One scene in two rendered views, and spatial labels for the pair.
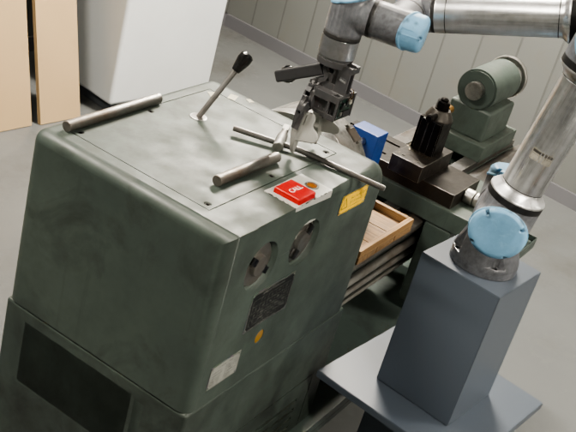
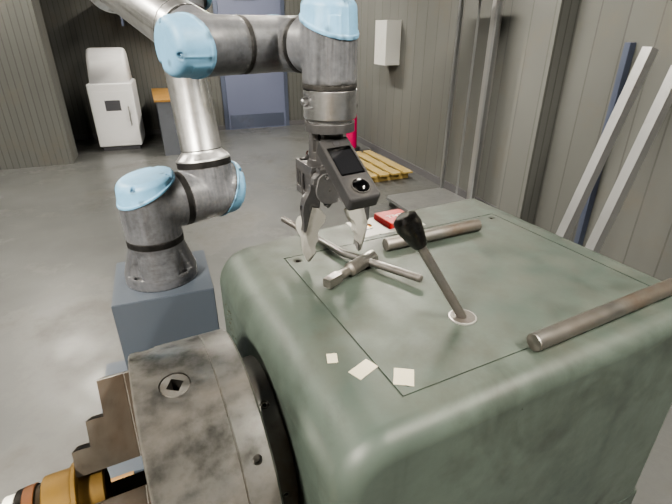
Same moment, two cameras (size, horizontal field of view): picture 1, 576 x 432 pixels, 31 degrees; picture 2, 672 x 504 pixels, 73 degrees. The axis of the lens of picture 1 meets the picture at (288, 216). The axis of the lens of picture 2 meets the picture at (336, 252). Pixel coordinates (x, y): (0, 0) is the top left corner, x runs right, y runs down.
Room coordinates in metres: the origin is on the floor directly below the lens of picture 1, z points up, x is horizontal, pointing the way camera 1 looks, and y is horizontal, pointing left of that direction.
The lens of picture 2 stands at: (2.48, 0.40, 1.59)
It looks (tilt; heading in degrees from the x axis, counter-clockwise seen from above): 26 degrees down; 217
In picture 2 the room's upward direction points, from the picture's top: straight up
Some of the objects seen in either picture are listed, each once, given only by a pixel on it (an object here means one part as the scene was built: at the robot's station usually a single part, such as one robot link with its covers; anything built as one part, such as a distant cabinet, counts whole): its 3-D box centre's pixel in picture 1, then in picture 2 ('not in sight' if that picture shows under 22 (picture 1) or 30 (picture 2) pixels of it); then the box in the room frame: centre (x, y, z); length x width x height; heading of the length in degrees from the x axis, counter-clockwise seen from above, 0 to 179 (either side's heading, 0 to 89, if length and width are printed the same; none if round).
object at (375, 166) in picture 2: not in sight; (363, 167); (-2.06, -2.63, 0.05); 1.12 x 0.77 x 0.11; 58
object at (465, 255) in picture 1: (489, 243); (158, 254); (2.02, -0.44, 1.15); 0.15 x 0.15 x 0.10
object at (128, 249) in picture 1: (205, 226); (429, 370); (1.90, 0.16, 1.06); 0.59 x 0.48 x 0.39; 154
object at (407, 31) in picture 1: (399, 25); (274, 44); (1.96, -0.11, 1.57); 0.11 x 0.11 x 0.08; 79
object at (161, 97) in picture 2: not in sight; (182, 118); (-1.65, -5.63, 0.37); 1.38 x 0.71 x 0.74; 59
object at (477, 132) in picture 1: (483, 103); not in sight; (3.34, -0.53, 1.01); 0.30 x 0.20 x 0.29; 154
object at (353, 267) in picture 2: (282, 136); (351, 268); (1.99, 0.06, 1.27); 0.12 x 0.02 x 0.02; 178
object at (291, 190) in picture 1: (294, 193); (394, 220); (1.76, 0.00, 1.26); 0.06 x 0.06 x 0.02; 64
